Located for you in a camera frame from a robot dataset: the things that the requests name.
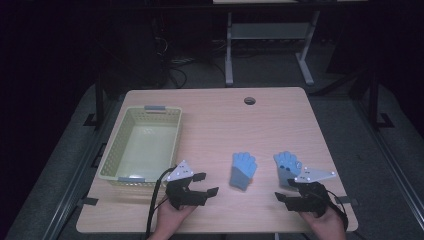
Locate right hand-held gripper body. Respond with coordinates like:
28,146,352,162
286,166,338,218

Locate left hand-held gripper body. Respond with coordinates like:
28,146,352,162
165,159,208,211

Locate blue and grey glove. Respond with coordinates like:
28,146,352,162
228,151,259,192
272,150,303,192

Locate person's left hand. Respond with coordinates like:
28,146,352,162
147,199,198,240

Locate person's right hand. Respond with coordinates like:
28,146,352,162
298,204,348,240

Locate pale yellow plastic basket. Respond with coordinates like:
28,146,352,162
97,105,184,188

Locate black metal stand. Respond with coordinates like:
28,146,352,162
83,74,106,129
366,68,396,131

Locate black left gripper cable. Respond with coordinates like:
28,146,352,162
144,165,178,240

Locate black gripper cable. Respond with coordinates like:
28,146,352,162
144,165,178,240
325,188,350,232

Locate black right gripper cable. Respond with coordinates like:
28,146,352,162
325,188,350,232

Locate grey table edge bracket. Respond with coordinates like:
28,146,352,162
76,196,100,208
335,196,360,207

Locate aluminium floor rail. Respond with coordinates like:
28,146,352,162
353,99,424,223
41,99,125,240

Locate cables on floor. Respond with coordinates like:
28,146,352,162
166,57,198,90

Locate white metal table frame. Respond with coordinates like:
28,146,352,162
224,11,322,88

